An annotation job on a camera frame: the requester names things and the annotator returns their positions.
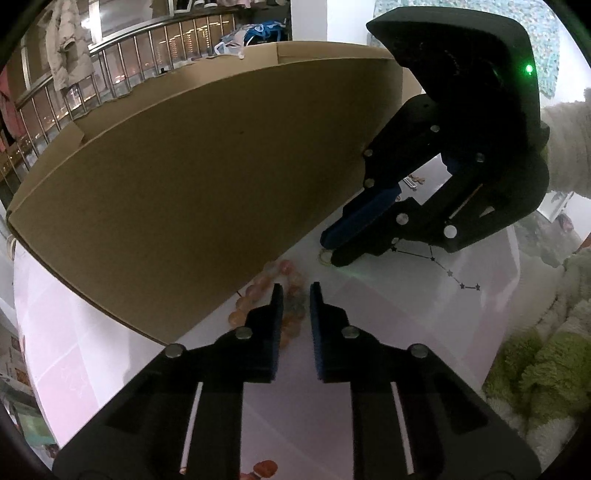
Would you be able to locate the cream and green fleece clothing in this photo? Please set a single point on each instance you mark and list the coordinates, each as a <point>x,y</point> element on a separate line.
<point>545,369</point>

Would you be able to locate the white book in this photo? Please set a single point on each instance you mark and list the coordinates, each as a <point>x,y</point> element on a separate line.
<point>554,207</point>

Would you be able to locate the large cardboard box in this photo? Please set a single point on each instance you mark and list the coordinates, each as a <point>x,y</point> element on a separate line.
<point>184,184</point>

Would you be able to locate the white plastic bag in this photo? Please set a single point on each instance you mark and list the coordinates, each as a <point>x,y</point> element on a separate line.
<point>226,47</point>

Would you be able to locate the metal balcony railing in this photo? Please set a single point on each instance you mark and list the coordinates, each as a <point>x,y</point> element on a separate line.
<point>115,69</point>

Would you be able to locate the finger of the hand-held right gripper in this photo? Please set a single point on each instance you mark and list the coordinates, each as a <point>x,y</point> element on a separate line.
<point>369,206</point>
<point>415,226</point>

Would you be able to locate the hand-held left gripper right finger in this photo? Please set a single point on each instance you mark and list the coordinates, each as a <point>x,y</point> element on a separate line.
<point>316,332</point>

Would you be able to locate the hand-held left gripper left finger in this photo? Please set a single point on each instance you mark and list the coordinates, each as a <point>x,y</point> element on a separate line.
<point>277,323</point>

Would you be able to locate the hanging beige coat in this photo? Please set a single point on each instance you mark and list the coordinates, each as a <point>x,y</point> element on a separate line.
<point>67,46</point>

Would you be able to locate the hanging red clothes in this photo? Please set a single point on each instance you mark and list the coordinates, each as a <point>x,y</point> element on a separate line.
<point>7,115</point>

